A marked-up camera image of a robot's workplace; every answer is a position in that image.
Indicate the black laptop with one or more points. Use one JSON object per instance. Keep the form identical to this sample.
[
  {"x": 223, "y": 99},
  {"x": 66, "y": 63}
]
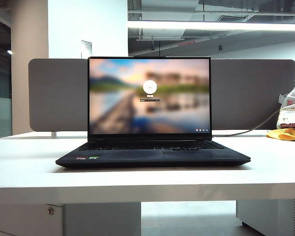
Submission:
[{"x": 150, "y": 98}]

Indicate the printed white plastic bag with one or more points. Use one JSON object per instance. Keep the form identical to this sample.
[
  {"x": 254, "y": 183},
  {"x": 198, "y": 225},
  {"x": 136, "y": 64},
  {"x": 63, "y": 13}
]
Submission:
[{"x": 288, "y": 115}]

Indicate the white drawer cabinet with lock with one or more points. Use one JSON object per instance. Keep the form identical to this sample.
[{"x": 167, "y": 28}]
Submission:
[{"x": 27, "y": 218}]

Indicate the yellow cloth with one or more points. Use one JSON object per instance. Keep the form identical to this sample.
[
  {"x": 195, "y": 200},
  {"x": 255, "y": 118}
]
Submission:
[{"x": 285, "y": 135}]

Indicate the silver wall plate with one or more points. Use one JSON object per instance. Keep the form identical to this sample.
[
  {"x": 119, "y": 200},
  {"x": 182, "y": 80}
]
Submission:
[{"x": 86, "y": 49}]

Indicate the small round ceiling lamp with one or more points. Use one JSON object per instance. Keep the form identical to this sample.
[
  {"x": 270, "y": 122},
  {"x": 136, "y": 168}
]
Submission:
[{"x": 9, "y": 52}]

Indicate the long ceiling light strip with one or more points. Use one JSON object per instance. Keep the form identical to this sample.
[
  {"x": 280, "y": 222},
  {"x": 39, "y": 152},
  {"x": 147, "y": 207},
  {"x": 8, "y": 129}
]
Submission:
[{"x": 211, "y": 25}]

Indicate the white cabinet with vent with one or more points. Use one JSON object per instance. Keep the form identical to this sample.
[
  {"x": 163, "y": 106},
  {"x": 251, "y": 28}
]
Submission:
[{"x": 265, "y": 214}]

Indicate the white divider bracket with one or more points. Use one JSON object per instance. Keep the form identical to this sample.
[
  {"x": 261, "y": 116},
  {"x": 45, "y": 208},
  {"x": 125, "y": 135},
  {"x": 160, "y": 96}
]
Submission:
[{"x": 53, "y": 134}]

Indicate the small black ceiling device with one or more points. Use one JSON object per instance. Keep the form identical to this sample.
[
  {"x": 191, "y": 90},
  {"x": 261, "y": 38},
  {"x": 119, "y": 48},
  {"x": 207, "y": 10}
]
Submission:
[{"x": 220, "y": 47}]

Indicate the grey fabric desk divider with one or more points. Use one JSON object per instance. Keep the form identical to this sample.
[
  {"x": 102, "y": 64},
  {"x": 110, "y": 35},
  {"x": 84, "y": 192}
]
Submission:
[{"x": 248, "y": 93}]

